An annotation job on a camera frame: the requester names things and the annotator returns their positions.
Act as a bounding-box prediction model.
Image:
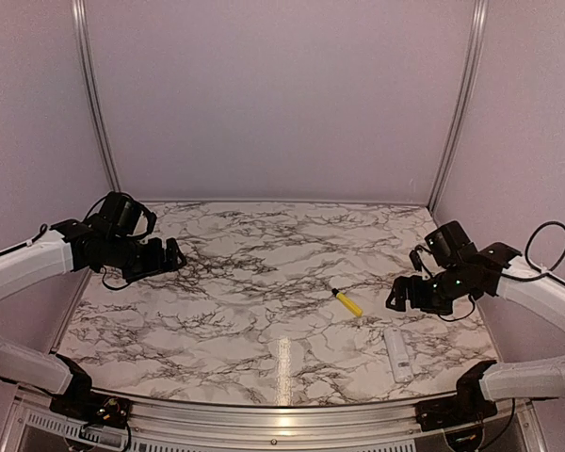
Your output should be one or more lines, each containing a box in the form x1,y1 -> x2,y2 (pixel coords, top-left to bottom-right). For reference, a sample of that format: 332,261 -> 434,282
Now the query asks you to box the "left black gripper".
105,234 -> 187,283

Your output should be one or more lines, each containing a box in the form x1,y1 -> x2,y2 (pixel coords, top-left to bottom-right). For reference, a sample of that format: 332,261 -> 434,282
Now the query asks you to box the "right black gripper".
386,265 -> 468,315

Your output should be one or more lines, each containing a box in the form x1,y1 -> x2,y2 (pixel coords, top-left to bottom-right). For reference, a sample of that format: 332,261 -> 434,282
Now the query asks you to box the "white remote control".
383,328 -> 413,383

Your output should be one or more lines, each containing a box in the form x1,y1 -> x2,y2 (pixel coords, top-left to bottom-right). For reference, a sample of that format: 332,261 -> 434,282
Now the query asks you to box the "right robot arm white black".
385,220 -> 565,431

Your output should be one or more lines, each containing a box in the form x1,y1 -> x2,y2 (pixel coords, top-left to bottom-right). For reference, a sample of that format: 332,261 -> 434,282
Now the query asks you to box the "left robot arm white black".
0,191 -> 186,420

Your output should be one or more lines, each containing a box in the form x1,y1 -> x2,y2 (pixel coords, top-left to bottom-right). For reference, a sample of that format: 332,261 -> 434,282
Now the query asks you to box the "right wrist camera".
409,245 -> 431,276

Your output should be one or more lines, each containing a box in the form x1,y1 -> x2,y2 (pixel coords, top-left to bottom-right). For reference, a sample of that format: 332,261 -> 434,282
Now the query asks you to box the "yellow handled screwdriver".
331,288 -> 363,317

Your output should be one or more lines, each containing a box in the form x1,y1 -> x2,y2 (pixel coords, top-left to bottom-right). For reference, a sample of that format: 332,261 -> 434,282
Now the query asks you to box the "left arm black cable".
101,267 -> 145,291

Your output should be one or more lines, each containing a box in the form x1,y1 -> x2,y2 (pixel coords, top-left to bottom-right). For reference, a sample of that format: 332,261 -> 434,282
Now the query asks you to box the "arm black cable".
101,267 -> 145,291
498,221 -> 565,283

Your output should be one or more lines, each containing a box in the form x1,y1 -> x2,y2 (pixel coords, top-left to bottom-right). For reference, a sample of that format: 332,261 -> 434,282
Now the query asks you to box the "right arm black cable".
498,221 -> 565,283

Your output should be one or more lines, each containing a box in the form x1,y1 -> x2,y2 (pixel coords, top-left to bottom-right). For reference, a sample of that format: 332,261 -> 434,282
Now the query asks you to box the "front aluminium rail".
0,389 -> 547,451

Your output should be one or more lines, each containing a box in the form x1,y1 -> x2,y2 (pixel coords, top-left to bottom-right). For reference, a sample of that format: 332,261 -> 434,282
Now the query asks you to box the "left aluminium frame post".
72,0 -> 121,191

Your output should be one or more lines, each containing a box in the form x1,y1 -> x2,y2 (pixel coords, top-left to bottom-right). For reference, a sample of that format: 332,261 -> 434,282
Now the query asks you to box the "aluminium frame post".
427,0 -> 489,216
72,0 -> 121,191

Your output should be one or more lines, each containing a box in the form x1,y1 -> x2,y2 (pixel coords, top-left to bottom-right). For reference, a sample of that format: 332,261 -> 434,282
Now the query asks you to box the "right aluminium frame post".
427,0 -> 489,216

